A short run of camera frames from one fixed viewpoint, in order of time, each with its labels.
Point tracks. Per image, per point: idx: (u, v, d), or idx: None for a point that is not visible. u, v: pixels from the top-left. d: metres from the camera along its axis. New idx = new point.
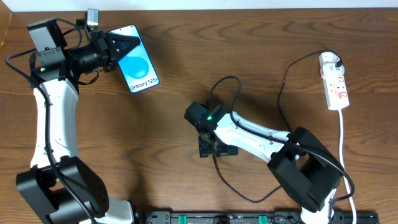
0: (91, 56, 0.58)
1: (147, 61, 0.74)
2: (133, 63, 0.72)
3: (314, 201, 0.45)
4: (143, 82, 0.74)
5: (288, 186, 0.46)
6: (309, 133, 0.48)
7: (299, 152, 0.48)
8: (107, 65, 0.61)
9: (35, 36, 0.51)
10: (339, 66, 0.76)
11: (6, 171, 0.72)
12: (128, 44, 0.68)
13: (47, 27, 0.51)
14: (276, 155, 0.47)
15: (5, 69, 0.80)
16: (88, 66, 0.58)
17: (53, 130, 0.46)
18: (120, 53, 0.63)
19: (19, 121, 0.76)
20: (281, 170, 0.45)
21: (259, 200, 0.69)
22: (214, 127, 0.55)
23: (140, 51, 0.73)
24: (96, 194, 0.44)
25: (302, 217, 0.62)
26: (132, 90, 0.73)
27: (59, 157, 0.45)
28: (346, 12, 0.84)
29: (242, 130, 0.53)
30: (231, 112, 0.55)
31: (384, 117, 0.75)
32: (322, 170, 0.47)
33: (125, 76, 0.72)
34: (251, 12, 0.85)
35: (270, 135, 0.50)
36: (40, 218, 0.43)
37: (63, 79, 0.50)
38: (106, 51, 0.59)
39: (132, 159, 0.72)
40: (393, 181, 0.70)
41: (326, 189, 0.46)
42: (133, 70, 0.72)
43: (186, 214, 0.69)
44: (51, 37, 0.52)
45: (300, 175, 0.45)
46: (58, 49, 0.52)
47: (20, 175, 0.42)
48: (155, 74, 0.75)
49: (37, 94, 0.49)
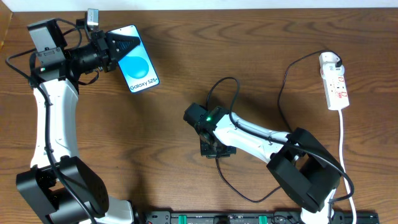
0: (92, 56, 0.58)
1: (147, 61, 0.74)
2: (133, 63, 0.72)
3: (314, 202, 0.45)
4: (143, 82, 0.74)
5: (288, 187, 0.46)
6: (308, 133, 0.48)
7: (298, 152, 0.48)
8: (107, 65, 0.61)
9: (35, 36, 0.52)
10: (339, 66, 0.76)
11: (6, 171, 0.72)
12: (128, 44, 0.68)
13: (47, 27, 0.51)
14: (275, 155, 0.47)
15: (5, 68, 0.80)
16: (88, 66, 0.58)
17: (53, 130, 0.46)
18: (121, 52, 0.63)
19: (19, 121, 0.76)
20: (280, 171, 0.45)
21: (259, 200, 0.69)
22: (214, 128, 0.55)
23: (140, 51, 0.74)
24: (96, 195, 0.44)
25: (302, 217, 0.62)
26: (132, 90, 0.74)
27: (59, 157, 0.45)
28: (346, 12, 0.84)
29: (241, 130, 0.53)
30: (230, 113, 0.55)
31: (384, 117, 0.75)
32: (322, 170, 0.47)
33: (125, 76, 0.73)
34: (251, 12, 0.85)
35: (270, 136, 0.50)
36: (40, 218, 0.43)
37: (63, 78, 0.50)
38: (106, 51, 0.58)
39: (132, 158, 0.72)
40: (393, 181, 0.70)
41: (326, 190, 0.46)
42: (133, 70, 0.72)
43: (186, 214, 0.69)
44: (51, 37, 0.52)
45: (300, 175, 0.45)
46: (58, 49, 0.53)
47: (20, 175, 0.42)
48: (155, 74, 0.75)
49: (37, 94, 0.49)
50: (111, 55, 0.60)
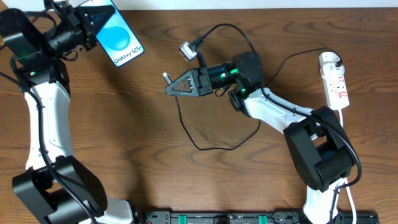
0: (66, 35, 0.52)
1: (127, 30, 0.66)
2: (112, 34, 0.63)
3: (320, 179, 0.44)
4: (126, 53, 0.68)
5: (298, 158, 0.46)
6: (333, 113, 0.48)
7: (318, 130, 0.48)
8: (85, 41, 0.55)
9: (10, 45, 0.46)
10: (339, 66, 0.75)
11: (6, 172, 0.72)
12: (102, 15, 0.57)
13: (23, 33, 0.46)
14: (294, 124, 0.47)
15: (4, 69, 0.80)
16: (65, 47, 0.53)
17: (46, 131, 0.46)
18: (96, 25, 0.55)
19: (19, 121, 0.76)
20: (295, 137, 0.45)
21: (259, 193, 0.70)
22: (245, 98, 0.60)
23: (116, 21, 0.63)
24: (89, 185, 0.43)
25: (304, 208, 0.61)
26: (116, 63, 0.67)
27: (54, 157, 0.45)
28: (346, 12, 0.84)
29: (270, 102, 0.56)
30: (262, 87, 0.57)
31: (384, 117, 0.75)
32: (336, 152, 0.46)
33: (106, 50, 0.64)
34: (251, 12, 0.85)
35: (294, 109, 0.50)
36: (38, 219, 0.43)
37: (53, 81, 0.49)
38: (79, 26, 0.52)
39: (132, 158, 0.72)
40: (393, 180, 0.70)
41: (334, 170, 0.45)
42: (113, 42, 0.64)
43: (186, 214, 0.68)
44: (30, 42, 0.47)
45: (313, 147, 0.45)
46: (38, 53, 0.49)
47: (15, 178, 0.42)
48: (138, 42, 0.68)
49: (28, 98, 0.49)
50: (86, 30, 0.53)
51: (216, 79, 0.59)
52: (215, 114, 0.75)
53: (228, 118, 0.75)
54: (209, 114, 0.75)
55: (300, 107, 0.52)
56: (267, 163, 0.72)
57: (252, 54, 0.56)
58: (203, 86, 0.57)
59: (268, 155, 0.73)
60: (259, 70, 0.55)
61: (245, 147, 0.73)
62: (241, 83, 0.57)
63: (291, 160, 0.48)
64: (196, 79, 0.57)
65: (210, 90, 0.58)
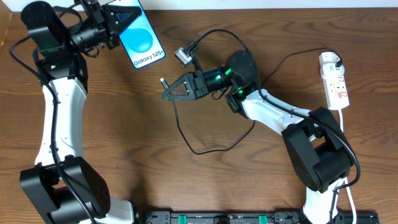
0: (89, 32, 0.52)
1: (151, 33, 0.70)
2: (136, 37, 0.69)
3: (319, 180, 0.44)
4: (147, 56, 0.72)
5: (297, 160, 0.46)
6: (330, 114, 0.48)
7: (316, 132, 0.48)
8: (107, 40, 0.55)
9: (35, 37, 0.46)
10: (340, 66, 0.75)
11: (6, 171, 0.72)
12: (127, 16, 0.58)
13: (48, 27, 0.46)
14: (291, 126, 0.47)
15: (5, 69, 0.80)
16: (87, 43, 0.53)
17: (60, 129, 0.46)
18: (120, 25, 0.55)
19: (20, 121, 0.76)
20: (293, 140, 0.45)
21: (259, 193, 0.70)
22: (243, 99, 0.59)
23: (140, 23, 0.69)
24: (93, 186, 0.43)
25: (304, 209, 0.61)
26: (136, 65, 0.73)
27: (63, 155, 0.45)
28: (346, 12, 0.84)
29: (267, 104, 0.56)
30: (260, 88, 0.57)
31: (384, 117, 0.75)
32: (334, 152, 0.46)
33: (129, 51, 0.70)
34: (251, 12, 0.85)
35: (291, 110, 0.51)
36: (41, 216, 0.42)
37: (72, 77, 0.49)
38: (103, 24, 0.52)
39: (132, 158, 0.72)
40: (393, 180, 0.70)
41: (333, 171, 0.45)
42: (136, 43, 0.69)
43: (186, 214, 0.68)
44: (55, 37, 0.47)
45: (311, 149, 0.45)
46: (61, 47, 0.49)
47: (25, 172, 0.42)
48: (160, 46, 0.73)
49: (46, 91, 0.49)
50: (109, 29, 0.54)
51: (212, 83, 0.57)
52: (215, 114, 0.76)
53: (228, 118, 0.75)
54: (209, 114, 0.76)
55: (298, 108, 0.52)
56: (267, 162, 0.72)
57: (244, 52, 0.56)
58: (199, 88, 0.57)
59: (267, 155, 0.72)
60: (251, 67, 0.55)
61: (245, 147, 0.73)
62: (236, 83, 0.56)
63: (291, 160, 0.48)
64: (192, 82, 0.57)
65: (206, 92, 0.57)
